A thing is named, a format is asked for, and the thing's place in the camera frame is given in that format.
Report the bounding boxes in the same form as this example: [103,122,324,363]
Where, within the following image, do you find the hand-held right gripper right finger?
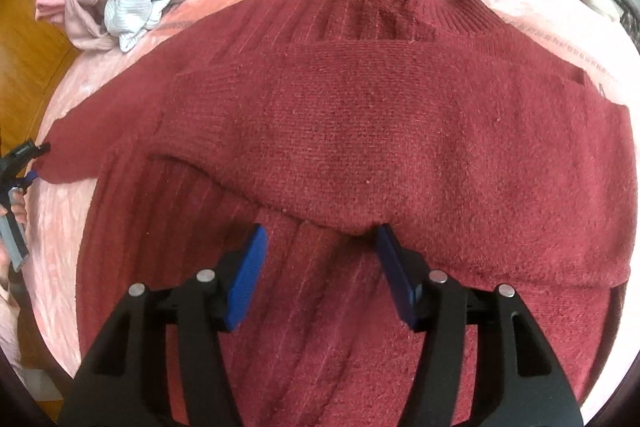
[376,225,584,427]

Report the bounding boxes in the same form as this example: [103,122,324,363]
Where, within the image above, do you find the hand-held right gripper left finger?
[59,224,269,427]

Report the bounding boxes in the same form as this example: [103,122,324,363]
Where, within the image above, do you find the dark red knit sweater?
[37,0,632,427]

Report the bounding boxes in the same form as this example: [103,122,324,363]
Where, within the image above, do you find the person's left forearm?
[0,279,23,380]

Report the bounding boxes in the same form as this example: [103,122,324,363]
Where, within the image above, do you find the person's left hand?
[9,193,29,228]

